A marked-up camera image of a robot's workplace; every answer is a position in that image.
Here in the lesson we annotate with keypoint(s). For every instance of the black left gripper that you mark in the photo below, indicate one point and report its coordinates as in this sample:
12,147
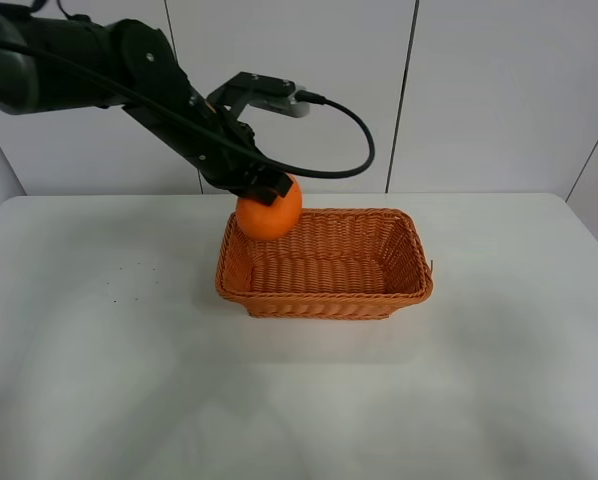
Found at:
221,147

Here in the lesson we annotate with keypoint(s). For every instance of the orange fruit with stem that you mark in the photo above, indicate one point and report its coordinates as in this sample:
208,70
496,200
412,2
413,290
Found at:
272,222

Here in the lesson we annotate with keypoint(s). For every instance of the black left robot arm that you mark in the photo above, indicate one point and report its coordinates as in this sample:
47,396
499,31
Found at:
51,65

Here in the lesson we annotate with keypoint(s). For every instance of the orange wicker basket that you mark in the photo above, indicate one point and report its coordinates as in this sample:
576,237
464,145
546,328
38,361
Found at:
342,264

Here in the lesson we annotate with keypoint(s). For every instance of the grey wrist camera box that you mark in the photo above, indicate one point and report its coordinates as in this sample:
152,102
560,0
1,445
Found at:
262,92

